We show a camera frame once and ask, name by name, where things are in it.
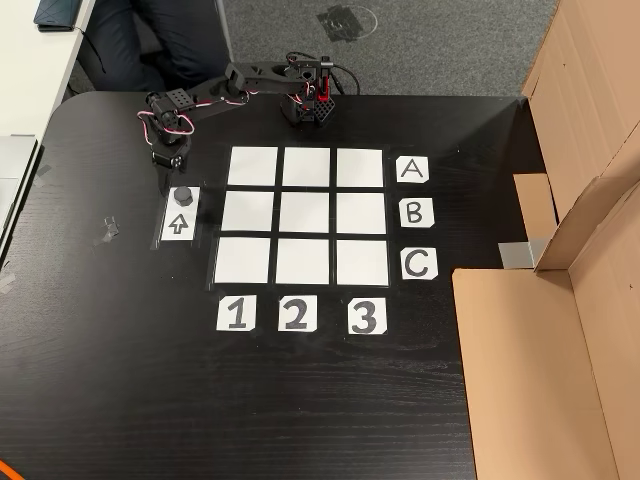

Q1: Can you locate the white paper grid square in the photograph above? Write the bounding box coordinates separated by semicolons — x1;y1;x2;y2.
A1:
275;238;332;286
336;239;391;287
278;191;332;234
336;192;387;235
336;147;385;188
213;237;272;284
227;146;279;186
282;146;332;188
220;191;276;233

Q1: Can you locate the white arrow paper sheet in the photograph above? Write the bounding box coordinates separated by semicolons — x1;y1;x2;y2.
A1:
160;186;202;243

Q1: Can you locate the person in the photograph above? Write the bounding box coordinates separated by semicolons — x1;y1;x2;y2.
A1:
75;0;236;94

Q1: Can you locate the white metal desk leg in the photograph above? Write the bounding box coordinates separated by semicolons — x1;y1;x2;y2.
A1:
214;0;242;94

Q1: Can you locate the number 1 paper sheet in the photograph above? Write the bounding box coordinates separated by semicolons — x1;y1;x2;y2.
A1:
216;294;258;332

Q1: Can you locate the white side desk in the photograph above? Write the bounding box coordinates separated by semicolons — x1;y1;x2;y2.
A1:
0;0;96;149

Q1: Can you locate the number 2 paper sheet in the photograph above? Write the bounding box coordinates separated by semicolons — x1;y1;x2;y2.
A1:
277;294;319;332

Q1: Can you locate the dark blue notebook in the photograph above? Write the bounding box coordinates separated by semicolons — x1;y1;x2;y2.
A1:
33;0;84;33

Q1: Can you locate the black floor tape patch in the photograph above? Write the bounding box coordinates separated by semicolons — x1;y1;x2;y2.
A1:
316;4;376;44

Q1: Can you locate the letter A paper sheet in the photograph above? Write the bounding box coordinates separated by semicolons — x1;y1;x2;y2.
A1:
396;155;430;185

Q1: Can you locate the number 3 paper sheet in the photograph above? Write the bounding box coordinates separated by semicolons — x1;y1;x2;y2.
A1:
347;297;388;336

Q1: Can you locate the letter B paper sheet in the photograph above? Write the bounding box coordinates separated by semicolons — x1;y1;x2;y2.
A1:
398;197;435;229

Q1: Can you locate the letter C paper sheet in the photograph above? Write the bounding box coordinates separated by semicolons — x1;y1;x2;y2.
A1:
400;248;439;281

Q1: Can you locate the brown cardboard panel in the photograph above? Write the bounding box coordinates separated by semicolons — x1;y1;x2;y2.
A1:
451;177;640;480
512;0;640;271

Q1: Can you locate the black power cable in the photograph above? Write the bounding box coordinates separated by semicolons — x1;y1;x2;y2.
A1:
329;63;362;96

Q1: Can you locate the grey duct tape strip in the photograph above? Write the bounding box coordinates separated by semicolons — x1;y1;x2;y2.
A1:
498;239;551;270

